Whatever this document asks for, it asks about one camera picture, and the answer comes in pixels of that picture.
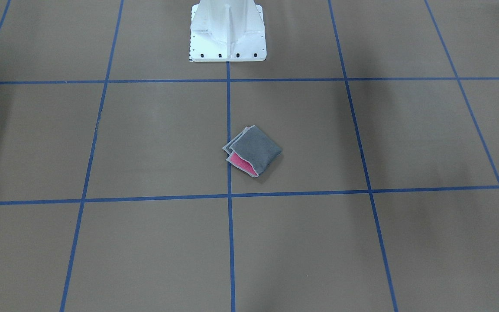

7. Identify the pink and grey towel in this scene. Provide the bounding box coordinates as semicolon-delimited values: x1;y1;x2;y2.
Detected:
222;126;282;178

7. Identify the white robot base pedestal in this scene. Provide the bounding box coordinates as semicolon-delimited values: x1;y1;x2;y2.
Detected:
189;0;267;62

